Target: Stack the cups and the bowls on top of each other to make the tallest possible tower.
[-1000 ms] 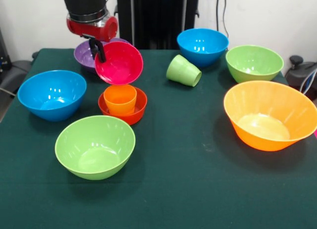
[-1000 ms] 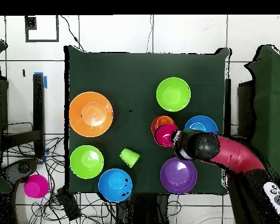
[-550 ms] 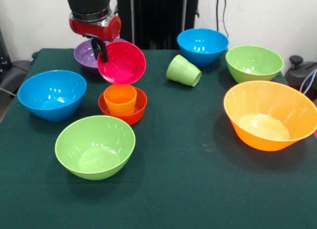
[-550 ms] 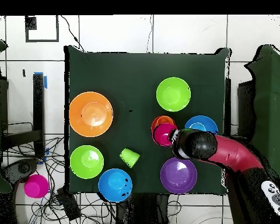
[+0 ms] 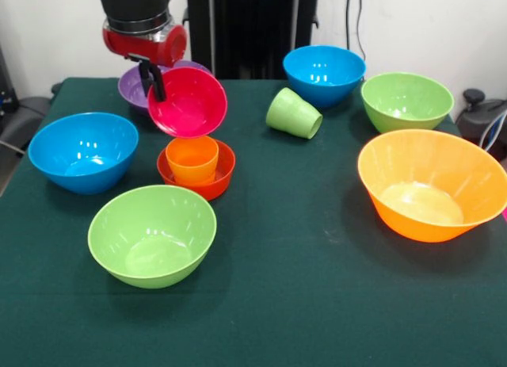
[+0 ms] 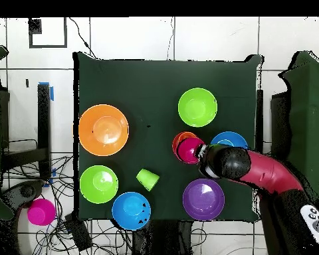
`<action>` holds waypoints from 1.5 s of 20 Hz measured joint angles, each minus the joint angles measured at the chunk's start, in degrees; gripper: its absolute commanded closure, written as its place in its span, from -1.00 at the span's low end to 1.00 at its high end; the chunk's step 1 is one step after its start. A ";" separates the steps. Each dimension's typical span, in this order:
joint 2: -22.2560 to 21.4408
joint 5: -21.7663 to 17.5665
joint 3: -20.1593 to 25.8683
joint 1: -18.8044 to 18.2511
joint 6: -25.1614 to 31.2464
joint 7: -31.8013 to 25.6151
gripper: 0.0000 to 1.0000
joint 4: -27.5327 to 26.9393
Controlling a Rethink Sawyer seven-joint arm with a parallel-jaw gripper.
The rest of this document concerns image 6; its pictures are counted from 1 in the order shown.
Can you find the small pink plastic bowl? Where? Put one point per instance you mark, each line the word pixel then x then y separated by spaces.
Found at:
pixel 188 150

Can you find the small red-orange plastic bowl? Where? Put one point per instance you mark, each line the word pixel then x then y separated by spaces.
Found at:
pixel 182 136

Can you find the green plastic cup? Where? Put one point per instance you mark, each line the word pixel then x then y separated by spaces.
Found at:
pixel 148 179

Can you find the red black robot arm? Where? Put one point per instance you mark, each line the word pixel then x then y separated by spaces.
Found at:
pixel 265 172

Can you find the blue plastic bowl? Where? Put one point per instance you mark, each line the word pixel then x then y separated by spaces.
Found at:
pixel 231 138
pixel 130 211

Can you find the green plastic bowl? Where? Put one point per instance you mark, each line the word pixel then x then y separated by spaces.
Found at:
pixel 197 107
pixel 98 184

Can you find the purple plastic bowl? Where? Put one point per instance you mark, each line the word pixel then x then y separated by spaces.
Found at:
pixel 203 199

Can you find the dark green tablecloth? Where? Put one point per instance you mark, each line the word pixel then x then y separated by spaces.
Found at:
pixel 148 79

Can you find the large orange plastic bowl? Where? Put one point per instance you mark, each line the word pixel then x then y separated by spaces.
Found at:
pixel 103 130

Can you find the black power adapter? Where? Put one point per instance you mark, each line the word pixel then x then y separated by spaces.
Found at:
pixel 78 233

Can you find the black metal stand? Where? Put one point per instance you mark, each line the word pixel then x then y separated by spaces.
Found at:
pixel 43 119

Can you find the pink plastic cup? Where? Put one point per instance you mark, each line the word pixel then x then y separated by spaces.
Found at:
pixel 41 212

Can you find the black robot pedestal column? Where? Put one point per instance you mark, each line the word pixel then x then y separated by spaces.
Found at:
pixel 162 239

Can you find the grey pedestal leg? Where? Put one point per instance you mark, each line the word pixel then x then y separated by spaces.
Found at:
pixel 26 191

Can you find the grey square floor frame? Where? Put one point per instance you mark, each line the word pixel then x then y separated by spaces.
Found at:
pixel 47 46

